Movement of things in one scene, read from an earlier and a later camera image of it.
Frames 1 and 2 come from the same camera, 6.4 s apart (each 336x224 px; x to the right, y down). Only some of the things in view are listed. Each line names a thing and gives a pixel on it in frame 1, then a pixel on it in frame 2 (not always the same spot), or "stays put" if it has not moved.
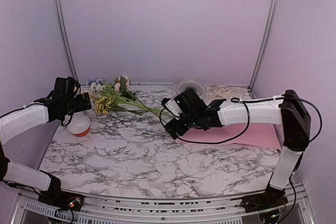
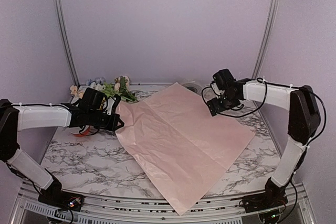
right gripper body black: [191, 121] to [232, 100]
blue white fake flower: [97, 84] stays put
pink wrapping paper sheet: [260, 136] to [182, 142]
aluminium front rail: [30, 210] stays put
